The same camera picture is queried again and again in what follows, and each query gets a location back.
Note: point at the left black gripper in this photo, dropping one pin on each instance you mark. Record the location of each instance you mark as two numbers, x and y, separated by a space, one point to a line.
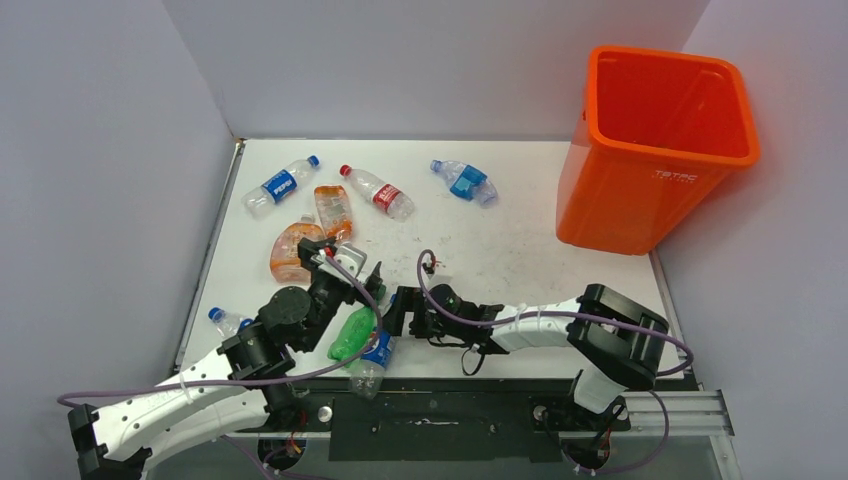
308 249

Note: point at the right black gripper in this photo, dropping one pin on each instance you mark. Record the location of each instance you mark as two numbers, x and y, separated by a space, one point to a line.
409 298

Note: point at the green plastic bottle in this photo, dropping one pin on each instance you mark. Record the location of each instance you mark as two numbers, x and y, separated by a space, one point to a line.
353 335

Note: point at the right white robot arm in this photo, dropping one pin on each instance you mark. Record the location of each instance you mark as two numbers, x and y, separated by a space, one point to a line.
622 340

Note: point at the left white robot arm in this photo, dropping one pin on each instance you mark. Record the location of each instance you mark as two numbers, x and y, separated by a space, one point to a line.
243 383

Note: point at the orange plastic bin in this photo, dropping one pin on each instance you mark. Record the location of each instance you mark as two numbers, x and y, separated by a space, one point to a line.
658 131

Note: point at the flat orange crushed bottle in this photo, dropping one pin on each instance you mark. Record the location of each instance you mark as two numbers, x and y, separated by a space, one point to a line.
284 263

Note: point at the crushed orange label bottle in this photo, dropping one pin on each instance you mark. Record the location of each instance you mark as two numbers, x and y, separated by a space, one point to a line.
334 211

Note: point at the red cap water bottle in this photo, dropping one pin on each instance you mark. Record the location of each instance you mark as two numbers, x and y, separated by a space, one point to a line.
383 195

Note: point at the clear Pepsi bottle top left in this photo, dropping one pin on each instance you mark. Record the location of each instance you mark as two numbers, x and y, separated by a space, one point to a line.
262 200

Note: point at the blue cap bottle left edge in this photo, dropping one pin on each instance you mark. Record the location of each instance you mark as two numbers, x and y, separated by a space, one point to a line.
228 323

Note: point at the crushed blue label bottle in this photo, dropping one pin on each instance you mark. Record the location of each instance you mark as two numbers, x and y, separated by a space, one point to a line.
466 182

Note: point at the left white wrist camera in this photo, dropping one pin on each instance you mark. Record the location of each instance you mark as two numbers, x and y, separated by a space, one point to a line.
351 259

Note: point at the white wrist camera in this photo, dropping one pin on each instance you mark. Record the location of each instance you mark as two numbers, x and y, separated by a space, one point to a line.
351 259
439 269

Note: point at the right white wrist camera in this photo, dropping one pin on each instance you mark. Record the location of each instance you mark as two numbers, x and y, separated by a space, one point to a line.
439 269

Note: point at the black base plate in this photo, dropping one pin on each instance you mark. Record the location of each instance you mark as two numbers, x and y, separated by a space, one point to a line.
443 420

